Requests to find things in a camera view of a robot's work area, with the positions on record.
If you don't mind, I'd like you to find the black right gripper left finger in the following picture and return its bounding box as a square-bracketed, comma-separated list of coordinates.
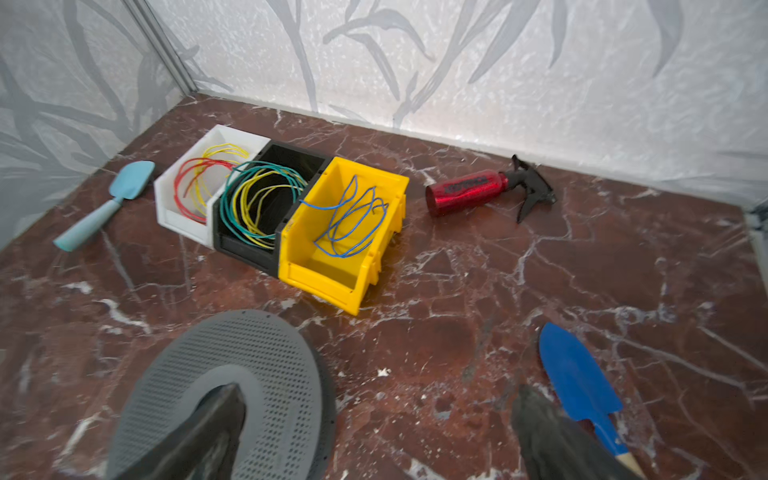
[118, 383, 246, 479]

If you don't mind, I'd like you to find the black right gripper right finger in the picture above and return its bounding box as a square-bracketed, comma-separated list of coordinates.
[511, 385, 640, 480]

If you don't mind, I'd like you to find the grey perforated spool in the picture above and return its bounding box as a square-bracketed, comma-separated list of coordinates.
[106, 310, 336, 479]

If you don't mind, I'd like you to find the black plastic bin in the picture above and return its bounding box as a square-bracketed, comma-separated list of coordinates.
[213, 141, 331, 277]

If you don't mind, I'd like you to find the yellow plastic bin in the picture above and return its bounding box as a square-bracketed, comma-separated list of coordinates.
[278, 157, 409, 315]

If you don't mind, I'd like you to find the white plastic bin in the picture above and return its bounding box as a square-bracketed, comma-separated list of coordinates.
[154, 125, 270, 248]

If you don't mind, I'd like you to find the light blue toy shovel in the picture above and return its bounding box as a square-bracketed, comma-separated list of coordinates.
[53, 160, 155, 252]

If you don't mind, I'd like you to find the yellow cable in white bin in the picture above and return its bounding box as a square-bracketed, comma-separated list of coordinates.
[190, 142, 251, 217]

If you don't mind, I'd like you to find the yellow-green cable coil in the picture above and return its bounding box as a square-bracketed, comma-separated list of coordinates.
[231, 170, 298, 248]

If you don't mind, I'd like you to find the blue cable coil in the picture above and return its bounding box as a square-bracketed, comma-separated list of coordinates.
[299, 174, 390, 260]

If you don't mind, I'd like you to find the green cable coil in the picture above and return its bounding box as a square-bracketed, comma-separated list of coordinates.
[218, 160, 309, 251]

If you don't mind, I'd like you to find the red cable coil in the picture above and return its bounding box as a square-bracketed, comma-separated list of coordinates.
[173, 157, 238, 226]

